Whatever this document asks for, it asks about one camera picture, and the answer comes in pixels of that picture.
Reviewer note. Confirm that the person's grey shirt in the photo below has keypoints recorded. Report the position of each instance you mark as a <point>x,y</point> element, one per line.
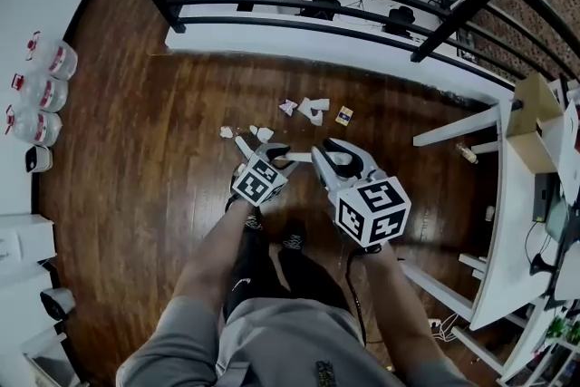
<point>272,344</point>

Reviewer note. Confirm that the white table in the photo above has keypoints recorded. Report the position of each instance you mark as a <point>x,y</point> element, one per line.
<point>512,249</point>

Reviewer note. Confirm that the dark clip-on device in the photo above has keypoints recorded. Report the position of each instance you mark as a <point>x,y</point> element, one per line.
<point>325,374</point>

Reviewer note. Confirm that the white water dispenser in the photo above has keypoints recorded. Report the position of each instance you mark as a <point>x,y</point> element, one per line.
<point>31,240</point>

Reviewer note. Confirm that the grey waste bin black liner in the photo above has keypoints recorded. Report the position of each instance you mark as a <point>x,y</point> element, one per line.
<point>63,297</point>

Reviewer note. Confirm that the small paper piece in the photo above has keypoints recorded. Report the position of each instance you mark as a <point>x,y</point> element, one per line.
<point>226,132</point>
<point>262,132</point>

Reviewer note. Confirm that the open cardboard box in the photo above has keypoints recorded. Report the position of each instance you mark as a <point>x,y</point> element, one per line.
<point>532,122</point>

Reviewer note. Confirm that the person's left forearm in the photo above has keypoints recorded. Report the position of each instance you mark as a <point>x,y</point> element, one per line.
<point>213,249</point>

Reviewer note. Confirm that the white extension socket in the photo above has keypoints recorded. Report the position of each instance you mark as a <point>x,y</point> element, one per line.
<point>434,322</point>

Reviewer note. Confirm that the paper scraps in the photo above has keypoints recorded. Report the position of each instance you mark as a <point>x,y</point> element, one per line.
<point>312,109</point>

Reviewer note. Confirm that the grey-green flat pouch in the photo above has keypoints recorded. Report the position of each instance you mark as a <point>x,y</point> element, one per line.
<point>556,219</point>

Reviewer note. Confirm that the black barcode scanner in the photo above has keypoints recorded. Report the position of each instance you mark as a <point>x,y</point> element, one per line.
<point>539,266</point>

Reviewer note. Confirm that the white paper wrapper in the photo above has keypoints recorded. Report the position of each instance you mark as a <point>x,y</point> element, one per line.
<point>288,107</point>

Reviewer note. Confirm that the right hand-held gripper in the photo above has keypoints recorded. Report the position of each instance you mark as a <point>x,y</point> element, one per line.
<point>371,208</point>

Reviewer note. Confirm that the black metal railing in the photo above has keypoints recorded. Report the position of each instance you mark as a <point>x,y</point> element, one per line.
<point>456,21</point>

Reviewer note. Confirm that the person's right leg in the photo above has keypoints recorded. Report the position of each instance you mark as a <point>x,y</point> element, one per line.
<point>312,281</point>

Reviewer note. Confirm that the person's left shoe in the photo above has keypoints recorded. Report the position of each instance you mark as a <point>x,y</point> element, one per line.
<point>254,221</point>

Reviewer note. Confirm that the person's leg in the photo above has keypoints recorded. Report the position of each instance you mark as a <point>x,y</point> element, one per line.
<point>254,267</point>
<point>312,281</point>

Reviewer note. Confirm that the small green potted plant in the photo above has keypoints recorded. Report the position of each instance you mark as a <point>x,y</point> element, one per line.
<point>574,331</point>
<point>557,326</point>

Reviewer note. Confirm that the light wooden desk white legs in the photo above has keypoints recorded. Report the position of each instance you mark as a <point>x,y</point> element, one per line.
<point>41,342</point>

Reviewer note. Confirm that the white shelf unit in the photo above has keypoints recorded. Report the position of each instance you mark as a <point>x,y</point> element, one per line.
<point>525,340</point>

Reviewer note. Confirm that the dark grey device box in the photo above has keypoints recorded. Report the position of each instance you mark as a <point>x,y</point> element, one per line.
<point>541,199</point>

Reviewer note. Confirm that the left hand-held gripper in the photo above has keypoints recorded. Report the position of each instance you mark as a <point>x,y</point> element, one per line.
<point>258,183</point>

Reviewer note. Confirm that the small white bin black liner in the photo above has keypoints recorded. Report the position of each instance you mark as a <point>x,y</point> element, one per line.
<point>43,158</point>

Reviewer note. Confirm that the person's right shoe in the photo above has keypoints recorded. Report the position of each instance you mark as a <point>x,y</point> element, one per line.
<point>294,240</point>

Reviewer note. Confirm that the person's right forearm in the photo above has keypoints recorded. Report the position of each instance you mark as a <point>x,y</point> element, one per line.
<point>399,308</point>

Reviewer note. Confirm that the person's shoe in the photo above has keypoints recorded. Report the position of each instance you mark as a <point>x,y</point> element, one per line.
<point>294,240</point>
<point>254,221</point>

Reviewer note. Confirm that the small glass bottle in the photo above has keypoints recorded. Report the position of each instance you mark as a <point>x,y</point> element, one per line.
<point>469,155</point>

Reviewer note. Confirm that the clear water jug red label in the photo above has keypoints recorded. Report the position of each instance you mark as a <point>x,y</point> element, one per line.
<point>41,93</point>
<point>34,127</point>
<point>54,59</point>

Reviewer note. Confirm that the black office chair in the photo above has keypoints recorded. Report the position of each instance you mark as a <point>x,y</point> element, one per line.
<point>325,15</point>
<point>401,20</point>

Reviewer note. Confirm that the person's left leg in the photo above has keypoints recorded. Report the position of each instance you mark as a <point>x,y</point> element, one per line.
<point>254,267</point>

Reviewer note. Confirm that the cream packet with blue label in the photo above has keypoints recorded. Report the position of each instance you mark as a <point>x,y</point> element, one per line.
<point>344,115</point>

